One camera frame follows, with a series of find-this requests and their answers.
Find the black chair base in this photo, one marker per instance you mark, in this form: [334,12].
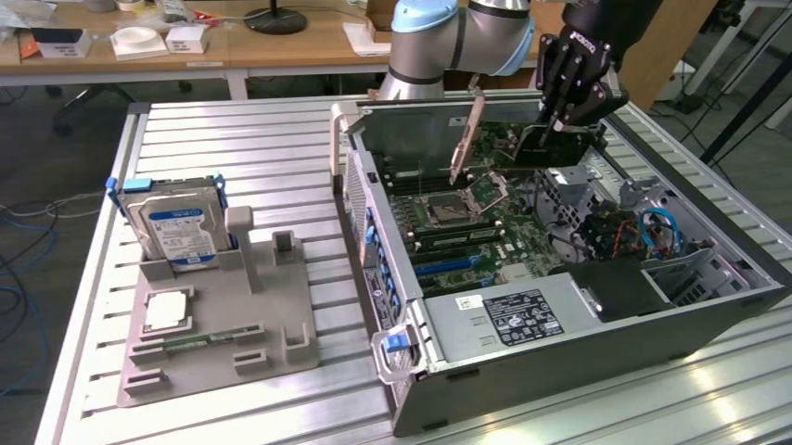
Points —
[92,104]

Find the wooden cabinet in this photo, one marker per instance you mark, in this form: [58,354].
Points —
[680,46]

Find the green graphics card metal bracket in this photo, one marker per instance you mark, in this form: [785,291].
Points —
[550,153]

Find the CPU socket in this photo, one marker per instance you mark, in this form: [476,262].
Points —
[449,211]

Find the green motherboard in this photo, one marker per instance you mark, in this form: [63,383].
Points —
[513,232]

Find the black plastic bay box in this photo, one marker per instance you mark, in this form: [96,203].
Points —
[618,292]

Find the white tape holder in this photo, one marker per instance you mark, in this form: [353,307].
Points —
[139,44]

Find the black lamp base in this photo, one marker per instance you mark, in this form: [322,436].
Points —
[275,21]

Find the labelled green RAM stick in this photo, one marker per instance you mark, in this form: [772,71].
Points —
[461,240]

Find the silver disk bay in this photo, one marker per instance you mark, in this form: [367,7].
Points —
[699,278]

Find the blue case release latch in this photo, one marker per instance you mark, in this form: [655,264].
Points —
[397,344]

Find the open black PC case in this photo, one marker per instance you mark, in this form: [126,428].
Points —
[557,394]

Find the thin socket locking lever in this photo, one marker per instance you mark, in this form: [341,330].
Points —
[419,185]

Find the silver finned chipset heatsink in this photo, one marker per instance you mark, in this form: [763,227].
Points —
[513,272]

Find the white box black top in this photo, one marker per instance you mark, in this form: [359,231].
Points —
[62,44]

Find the long blue expansion slot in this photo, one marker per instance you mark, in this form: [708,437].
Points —
[449,266]

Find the green RAM stick bare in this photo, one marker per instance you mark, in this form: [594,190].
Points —
[198,340]

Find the grey power supply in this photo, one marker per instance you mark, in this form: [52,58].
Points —
[526,315]

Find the small white carton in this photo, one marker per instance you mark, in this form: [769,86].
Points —
[186,41]

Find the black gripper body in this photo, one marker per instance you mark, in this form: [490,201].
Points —
[602,28]

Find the metal socket cover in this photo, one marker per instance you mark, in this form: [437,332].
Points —
[489,190]

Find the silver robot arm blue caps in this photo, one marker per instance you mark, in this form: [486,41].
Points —
[433,51]

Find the wooden desk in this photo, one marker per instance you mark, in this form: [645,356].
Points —
[278,55]

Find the white paper stack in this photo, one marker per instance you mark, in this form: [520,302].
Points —
[365,41]

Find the grey parts rack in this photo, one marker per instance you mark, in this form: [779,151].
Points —
[216,334]

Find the silver CPU chip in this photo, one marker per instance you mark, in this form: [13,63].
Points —
[167,310]

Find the hard disk blue carrier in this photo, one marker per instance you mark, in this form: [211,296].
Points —
[172,227]

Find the black slanted pole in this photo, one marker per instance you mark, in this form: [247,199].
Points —
[743,88]

